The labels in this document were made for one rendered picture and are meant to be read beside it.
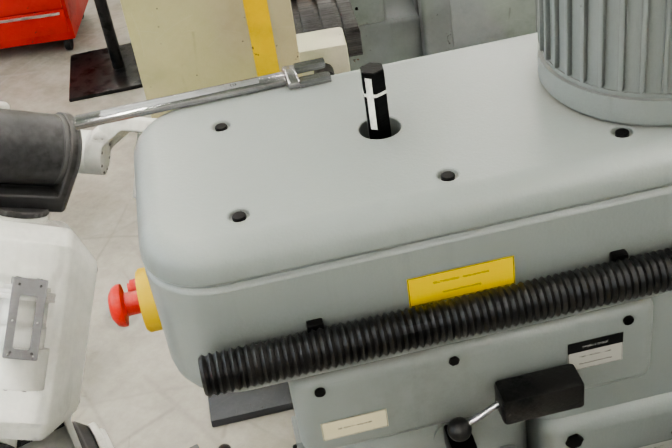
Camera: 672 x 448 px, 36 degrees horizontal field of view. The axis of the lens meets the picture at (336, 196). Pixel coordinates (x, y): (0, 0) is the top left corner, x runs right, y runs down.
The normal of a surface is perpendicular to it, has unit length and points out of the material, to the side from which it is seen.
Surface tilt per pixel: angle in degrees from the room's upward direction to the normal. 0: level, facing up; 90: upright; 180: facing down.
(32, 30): 90
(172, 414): 0
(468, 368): 90
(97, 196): 0
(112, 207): 0
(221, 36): 90
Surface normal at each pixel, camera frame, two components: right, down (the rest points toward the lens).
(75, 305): 0.90, 0.06
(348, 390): 0.18, 0.54
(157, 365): -0.13, -0.81
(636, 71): -0.34, 0.58
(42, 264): 0.34, -0.06
